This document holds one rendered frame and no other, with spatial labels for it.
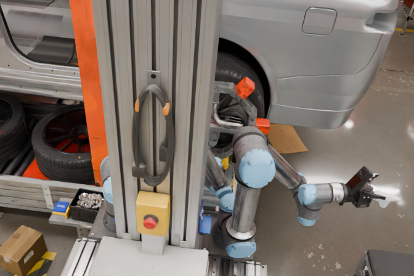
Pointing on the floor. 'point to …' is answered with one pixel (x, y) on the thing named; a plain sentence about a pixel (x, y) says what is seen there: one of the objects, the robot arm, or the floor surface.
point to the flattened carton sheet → (285, 139)
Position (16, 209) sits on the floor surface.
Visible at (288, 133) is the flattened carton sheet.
